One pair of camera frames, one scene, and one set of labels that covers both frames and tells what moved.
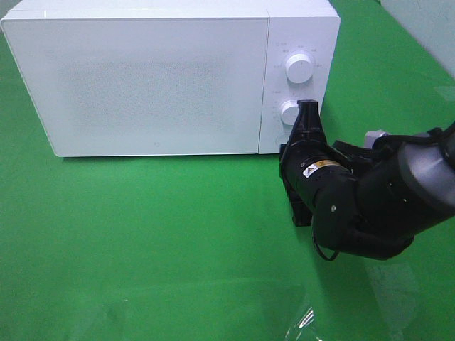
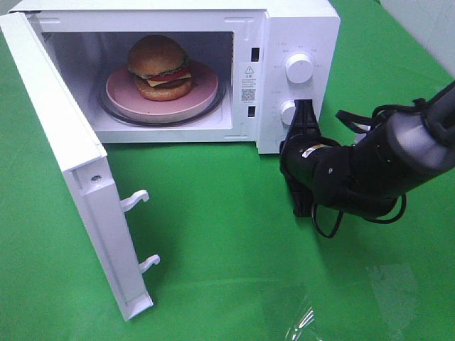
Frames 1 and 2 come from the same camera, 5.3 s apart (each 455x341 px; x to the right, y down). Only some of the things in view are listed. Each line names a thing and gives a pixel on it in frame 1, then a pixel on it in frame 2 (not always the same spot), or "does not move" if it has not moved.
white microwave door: [144, 86] → [84, 161]
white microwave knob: [289, 111] does not move
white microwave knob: [299, 68] does not move
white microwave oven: [174, 77] does not move
